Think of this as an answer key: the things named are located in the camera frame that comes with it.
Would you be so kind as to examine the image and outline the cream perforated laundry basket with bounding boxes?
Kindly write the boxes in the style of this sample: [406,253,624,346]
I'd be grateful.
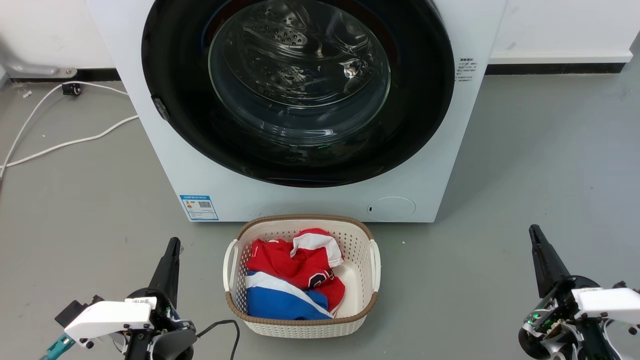
[222,214,382,339]

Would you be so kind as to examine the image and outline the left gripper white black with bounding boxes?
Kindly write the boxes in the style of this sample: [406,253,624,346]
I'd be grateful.
[54,237,197,349]

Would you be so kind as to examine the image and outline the thin white floor cable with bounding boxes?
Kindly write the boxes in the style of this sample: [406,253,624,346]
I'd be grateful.
[0,81,130,173]

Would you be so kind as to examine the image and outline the round black glass washer door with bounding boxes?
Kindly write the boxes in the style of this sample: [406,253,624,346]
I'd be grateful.
[141,0,456,189]

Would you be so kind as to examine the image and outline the round white filter cover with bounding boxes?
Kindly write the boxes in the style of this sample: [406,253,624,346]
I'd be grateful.
[366,196,417,222]

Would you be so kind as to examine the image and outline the teal cable connector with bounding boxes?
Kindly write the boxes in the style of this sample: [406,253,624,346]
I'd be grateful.
[39,333,77,360]

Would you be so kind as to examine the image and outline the black baseboard strip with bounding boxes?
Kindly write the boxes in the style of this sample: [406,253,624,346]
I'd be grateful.
[75,62,629,82]

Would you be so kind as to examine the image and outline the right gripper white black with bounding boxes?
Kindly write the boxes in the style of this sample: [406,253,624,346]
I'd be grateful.
[523,224,640,335]

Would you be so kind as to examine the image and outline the white front-load washing machine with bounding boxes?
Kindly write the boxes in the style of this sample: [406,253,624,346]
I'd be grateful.
[86,0,508,224]

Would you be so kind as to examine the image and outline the blue energy label sticker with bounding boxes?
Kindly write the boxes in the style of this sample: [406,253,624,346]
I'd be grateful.
[179,194,220,222]

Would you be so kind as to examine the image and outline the thick white floor cable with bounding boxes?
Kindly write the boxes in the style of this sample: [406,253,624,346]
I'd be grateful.
[0,115,140,169]

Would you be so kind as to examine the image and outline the red white blue garment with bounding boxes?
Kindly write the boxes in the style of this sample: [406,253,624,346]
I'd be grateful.
[244,228,347,321]

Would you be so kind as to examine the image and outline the small printed text label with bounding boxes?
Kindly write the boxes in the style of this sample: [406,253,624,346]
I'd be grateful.
[455,56,479,85]

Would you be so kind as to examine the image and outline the grey metal floor bracket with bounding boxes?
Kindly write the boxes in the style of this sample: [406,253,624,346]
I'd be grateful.
[0,49,78,81]

